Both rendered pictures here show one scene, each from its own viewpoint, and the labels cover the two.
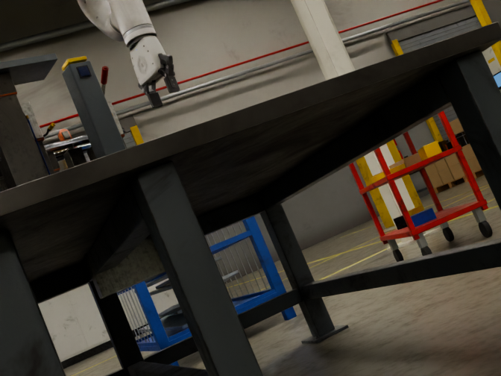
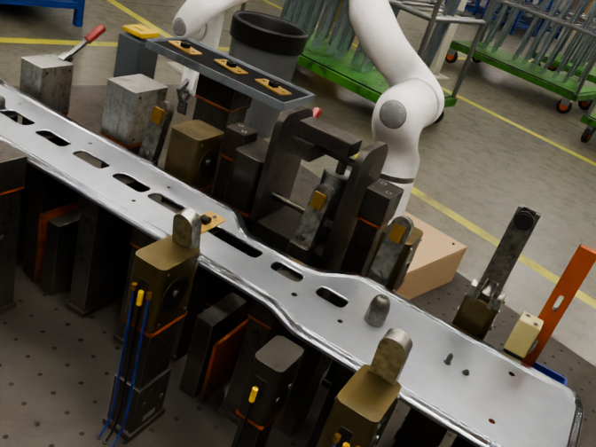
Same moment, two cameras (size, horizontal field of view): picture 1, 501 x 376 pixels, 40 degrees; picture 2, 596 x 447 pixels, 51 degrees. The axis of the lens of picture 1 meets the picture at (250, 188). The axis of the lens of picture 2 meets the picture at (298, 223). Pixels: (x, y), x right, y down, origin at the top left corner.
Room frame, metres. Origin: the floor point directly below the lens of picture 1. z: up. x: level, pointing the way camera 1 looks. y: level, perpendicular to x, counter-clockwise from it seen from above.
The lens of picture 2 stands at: (2.31, 1.82, 1.55)
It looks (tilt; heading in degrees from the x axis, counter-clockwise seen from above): 28 degrees down; 239
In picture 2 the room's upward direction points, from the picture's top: 18 degrees clockwise
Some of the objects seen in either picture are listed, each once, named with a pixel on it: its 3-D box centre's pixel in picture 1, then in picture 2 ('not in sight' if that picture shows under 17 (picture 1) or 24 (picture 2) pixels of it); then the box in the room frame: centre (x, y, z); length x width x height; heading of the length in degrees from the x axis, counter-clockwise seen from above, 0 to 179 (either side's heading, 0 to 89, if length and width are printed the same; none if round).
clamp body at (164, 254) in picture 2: not in sight; (143, 346); (2.07, 1.09, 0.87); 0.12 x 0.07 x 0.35; 37
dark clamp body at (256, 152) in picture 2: not in sight; (242, 231); (1.80, 0.77, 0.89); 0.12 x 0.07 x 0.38; 37
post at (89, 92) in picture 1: (104, 136); (126, 123); (1.97, 0.33, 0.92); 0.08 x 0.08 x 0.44; 37
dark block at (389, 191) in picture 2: not in sight; (350, 280); (1.64, 0.98, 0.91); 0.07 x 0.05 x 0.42; 37
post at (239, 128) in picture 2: not in sight; (221, 213); (1.83, 0.72, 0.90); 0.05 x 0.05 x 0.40; 37
